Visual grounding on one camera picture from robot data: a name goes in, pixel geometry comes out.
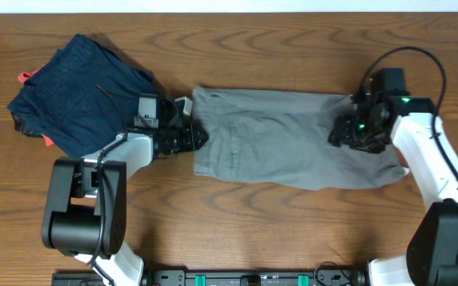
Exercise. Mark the grey shorts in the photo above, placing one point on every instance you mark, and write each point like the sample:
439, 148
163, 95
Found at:
264, 136

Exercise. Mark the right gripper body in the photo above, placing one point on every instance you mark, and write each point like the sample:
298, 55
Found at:
359, 134

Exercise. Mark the folded navy blue garment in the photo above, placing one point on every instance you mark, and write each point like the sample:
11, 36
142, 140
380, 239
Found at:
81, 99

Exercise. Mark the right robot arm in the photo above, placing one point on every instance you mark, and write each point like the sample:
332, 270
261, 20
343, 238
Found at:
386, 114

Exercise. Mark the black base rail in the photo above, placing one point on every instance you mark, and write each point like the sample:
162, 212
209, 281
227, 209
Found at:
327, 274

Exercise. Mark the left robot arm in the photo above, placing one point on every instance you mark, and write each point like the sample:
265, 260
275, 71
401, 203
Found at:
86, 206

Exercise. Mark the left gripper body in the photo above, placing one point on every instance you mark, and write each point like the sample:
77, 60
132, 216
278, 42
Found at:
189, 137

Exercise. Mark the folded red garment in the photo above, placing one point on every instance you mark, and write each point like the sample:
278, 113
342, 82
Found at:
22, 78

